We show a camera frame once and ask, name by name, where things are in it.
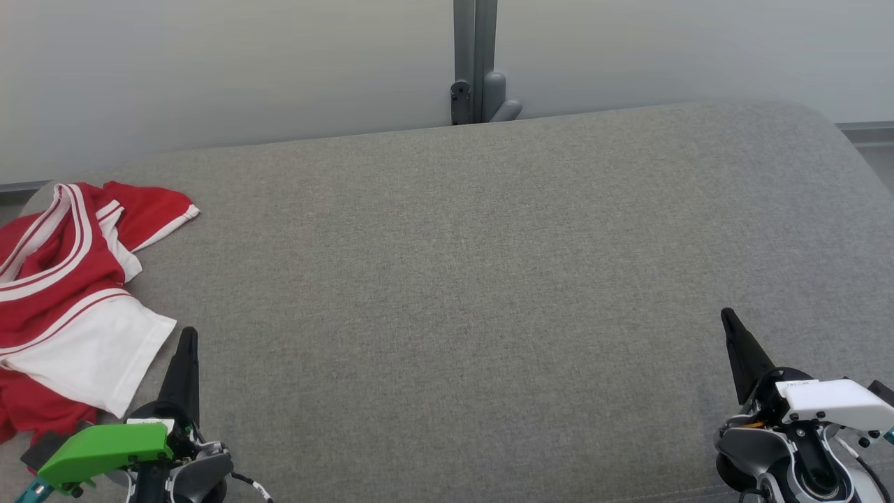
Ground dark metal bracket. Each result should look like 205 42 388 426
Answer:
450 80 473 126

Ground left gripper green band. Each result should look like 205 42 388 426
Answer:
21 326 205 503

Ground grey partition post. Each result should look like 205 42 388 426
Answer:
453 0 498 125

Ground thin black cable white tags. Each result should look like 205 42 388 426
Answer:
230 472 274 503

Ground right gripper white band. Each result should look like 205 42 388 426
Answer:
721 307 894 434

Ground red and white shirt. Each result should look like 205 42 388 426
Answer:
0 181 200 445

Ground grey fabric sofa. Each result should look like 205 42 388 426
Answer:
0 100 894 503

